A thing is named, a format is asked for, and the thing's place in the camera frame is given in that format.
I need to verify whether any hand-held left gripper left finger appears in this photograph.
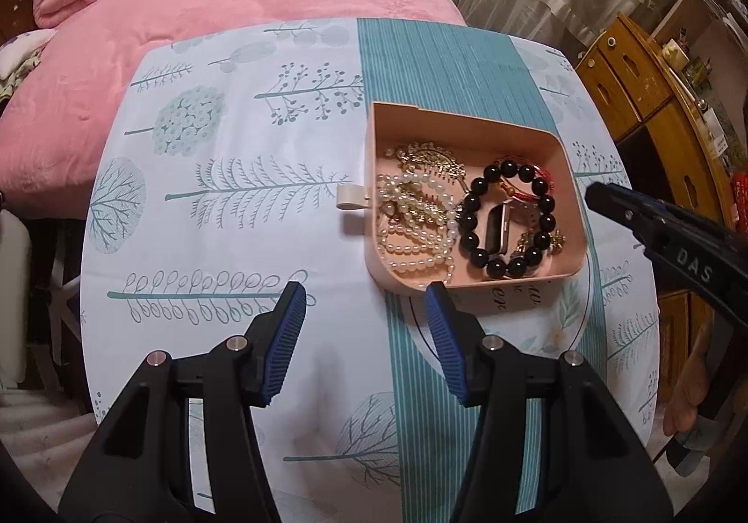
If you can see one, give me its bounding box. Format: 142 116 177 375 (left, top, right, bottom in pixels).
58 280 308 523

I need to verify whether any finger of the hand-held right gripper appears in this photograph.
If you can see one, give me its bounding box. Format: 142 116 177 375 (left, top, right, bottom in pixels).
585 182 673 252
611 184 731 244

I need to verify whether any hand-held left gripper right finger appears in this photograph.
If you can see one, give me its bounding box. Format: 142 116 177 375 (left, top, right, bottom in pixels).
424 282 670 523

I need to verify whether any red rope bracelet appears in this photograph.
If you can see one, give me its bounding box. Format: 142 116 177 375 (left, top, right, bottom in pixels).
494 157 554 202

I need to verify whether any white pearl necklace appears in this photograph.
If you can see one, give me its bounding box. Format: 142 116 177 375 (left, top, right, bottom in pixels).
379 222 460 286

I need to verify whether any pink strap watch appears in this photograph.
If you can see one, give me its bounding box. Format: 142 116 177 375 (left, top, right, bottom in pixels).
482 203 541 256

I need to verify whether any black bead bracelet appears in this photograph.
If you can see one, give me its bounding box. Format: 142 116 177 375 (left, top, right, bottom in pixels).
457 161 557 275

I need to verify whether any white pearl bracelet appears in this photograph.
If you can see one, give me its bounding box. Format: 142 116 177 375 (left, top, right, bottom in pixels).
377 172 462 235

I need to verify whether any gold pearl hair comb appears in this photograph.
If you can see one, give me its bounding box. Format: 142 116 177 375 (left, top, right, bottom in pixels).
386 142 468 192

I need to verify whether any pink jewelry box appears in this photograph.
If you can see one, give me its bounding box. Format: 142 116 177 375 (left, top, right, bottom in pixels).
338 101 588 296

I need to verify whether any red bag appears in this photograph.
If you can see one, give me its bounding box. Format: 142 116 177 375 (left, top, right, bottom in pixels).
730 168 748 236

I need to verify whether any wooden desk with drawers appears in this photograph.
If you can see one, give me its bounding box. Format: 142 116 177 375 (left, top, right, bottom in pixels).
575 12 748 413

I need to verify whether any white chair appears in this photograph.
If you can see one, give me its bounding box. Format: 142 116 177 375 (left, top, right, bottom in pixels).
0 208 31 391

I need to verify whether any pile of pillows and clothes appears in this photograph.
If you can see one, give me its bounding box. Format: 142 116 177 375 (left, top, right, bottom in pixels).
0 28 58 103

